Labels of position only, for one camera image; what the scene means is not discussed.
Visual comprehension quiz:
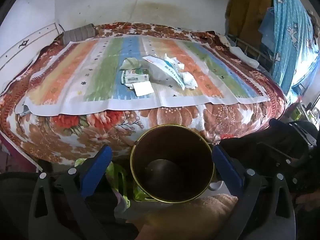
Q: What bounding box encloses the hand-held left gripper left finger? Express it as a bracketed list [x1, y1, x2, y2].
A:
[29, 145, 113, 240]

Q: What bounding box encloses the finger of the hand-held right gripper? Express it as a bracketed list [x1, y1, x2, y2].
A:
[269, 118, 295, 135]

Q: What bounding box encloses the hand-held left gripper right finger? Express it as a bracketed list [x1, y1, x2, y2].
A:
[212, 145, 297, 240]

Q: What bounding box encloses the brown bin with gold rim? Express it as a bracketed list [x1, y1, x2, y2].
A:
[130, 124, 215, 203]

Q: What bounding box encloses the white paper sheet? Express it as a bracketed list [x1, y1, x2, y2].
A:
[132, 81, 154, 97]

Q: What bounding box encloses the green and white carton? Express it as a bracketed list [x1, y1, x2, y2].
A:
[121, 69, 150, 84]

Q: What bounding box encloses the pale snack wrapper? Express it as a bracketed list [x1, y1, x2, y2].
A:
[119, 57, 142, 71]

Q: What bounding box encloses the white printed plastic wrapper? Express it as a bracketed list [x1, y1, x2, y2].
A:
[142, 56, 186, 91]

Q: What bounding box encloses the pale blue face mask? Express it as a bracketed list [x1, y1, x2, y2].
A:
[164, 54, 185, 72]

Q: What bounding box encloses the small green box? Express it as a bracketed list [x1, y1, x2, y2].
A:
[291, 105, 303, 120]

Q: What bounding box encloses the floral blanket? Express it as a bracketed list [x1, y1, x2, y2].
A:
[0, 22, 288, 165]

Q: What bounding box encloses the tan plush cloth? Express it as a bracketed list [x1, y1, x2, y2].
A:
[139, 194, 239, 240]

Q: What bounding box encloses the white cloth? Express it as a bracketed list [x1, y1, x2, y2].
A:
[230, 46, 259, 68]

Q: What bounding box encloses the metal rack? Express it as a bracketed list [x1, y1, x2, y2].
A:
[226, 34, 275, 72]

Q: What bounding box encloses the striped colourful mat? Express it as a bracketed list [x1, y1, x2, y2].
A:
[15, 34, 271, 117]

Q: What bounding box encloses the maroon cloth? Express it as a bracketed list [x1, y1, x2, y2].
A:
[0, 132, 38, 172]

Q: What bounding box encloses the blue printed curtain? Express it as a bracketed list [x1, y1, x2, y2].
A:
[259, 0, 320, 98]

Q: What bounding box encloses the blue bag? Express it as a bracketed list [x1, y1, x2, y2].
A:
[258, 7, 275, 43]

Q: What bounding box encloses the mustard hanging garment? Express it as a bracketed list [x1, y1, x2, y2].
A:
[226, 0, 274, 55]

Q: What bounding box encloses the grey striped pillow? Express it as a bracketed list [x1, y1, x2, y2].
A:
[62, 24, 97, 44]

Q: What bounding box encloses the white headboard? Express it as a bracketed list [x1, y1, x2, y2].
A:
[0, 22, 64, 75]

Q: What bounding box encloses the white cable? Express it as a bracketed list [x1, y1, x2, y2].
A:
[122, 0, 138, 28]

